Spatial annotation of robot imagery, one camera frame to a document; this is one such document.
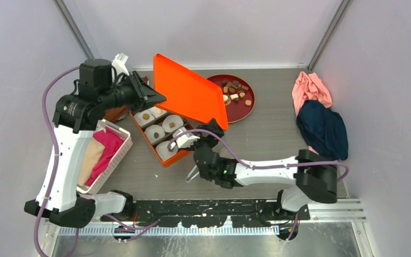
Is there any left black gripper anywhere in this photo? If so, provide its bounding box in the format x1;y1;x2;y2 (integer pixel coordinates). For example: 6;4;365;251
99;71;166;113

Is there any orange box lid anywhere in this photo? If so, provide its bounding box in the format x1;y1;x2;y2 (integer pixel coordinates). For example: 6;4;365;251
151;54;229;130

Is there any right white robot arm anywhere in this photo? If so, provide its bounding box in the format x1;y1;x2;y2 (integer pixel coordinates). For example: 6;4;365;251
188;120;338;220

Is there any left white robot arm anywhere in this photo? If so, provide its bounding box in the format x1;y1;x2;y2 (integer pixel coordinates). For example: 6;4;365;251
24;59;166;229

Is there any white paper cup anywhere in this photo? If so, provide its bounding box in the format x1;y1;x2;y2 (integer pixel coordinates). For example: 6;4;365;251
144;125;165;143
133;110;155;127
162;115;184;133
148;107;167;118
155;141;178;161

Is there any orange compartment box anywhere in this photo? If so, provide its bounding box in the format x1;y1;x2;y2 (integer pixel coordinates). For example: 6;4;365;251
130;111;193;167

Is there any red round plate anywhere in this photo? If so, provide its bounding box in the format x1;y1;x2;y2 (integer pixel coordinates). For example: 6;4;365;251
207;74;255;123

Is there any brown cloth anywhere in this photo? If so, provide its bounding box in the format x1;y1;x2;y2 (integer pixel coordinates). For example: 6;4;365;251
104;73;148;122

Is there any magenta cloth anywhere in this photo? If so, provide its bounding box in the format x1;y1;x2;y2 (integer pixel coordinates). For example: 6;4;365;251
85;128;124;186

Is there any beige cloth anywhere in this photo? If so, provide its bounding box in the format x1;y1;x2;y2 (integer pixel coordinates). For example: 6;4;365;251
77;138;105;186

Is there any pink cloth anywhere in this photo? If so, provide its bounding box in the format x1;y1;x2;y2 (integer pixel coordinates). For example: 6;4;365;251
292;71;333;116

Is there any white plastic basket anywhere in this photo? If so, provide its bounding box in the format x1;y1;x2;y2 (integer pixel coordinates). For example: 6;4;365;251
77;119;133;194

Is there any navy blue cloth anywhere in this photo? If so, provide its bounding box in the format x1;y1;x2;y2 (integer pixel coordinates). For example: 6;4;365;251
296;100;349;161

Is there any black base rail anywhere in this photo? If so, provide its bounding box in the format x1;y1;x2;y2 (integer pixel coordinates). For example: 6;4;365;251
113;199;310;228

